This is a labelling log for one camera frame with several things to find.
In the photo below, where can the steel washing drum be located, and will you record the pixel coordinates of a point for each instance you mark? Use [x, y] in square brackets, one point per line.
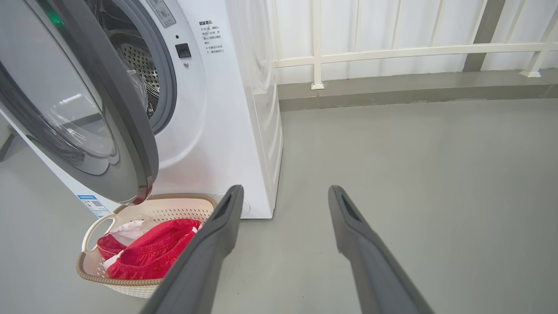
[135, 61]

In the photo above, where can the white washing machine body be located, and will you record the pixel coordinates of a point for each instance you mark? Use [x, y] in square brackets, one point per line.
[218, 131]

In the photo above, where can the white metal railing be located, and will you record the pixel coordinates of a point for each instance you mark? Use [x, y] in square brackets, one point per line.
[392, 53]

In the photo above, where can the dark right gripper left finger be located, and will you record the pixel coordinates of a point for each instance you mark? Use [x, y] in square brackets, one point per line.
[205, 261]

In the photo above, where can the red garment with thin stripes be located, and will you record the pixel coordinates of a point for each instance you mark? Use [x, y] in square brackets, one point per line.
[109, 246]

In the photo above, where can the cream perforated laundry basket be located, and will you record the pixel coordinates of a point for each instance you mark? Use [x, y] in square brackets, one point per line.
[174, 213]

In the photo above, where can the grey rubber door seal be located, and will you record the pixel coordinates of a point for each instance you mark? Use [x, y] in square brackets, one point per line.
[168, 87]

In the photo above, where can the blue energy label sticker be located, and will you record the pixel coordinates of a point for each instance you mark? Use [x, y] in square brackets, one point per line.
[93, 205]

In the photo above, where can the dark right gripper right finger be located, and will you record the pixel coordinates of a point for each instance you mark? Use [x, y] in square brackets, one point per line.
[370, 270]

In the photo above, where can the grey warning sticker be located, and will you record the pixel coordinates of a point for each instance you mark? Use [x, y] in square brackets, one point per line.
[161, 12]

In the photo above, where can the red and white garment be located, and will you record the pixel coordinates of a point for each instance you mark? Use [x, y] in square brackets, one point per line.
[152, 257]

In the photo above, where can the dark washing machine door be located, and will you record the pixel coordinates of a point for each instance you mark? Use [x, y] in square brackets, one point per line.
[130, 144]

